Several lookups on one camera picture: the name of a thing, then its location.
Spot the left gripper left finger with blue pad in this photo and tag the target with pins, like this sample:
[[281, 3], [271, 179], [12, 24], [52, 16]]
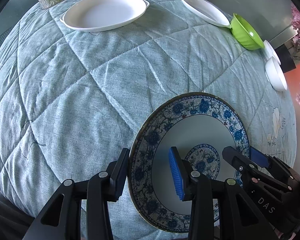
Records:
[[106, 186]]

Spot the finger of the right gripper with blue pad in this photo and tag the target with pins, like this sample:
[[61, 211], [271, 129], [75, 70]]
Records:
[[238, 161], [259, 158]]

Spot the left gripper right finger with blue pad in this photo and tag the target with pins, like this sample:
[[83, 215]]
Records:
[[191, 185]]

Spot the blue white patterned plate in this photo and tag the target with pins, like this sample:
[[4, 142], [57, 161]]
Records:
[[200, 126]]

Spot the white ceramic bowl front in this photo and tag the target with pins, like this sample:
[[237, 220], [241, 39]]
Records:
[[275, 75]]

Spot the white ceramic bowl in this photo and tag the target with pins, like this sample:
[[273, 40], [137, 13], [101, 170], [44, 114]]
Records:
[[275, 75], [268, 52]]

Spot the green plastic bowl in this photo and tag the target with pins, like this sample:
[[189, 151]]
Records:
[[245, 34]]

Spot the white oval shallow dish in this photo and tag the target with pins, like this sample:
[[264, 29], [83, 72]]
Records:
[[208, 12]]

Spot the white oval dish with handles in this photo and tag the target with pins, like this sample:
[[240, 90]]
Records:
[[103, 15]]

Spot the light blue quilted tablecloth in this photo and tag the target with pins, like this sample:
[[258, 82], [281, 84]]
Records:
[[70, 101]]

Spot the black flower pot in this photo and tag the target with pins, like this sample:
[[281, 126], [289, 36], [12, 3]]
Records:
[[287, 63]]

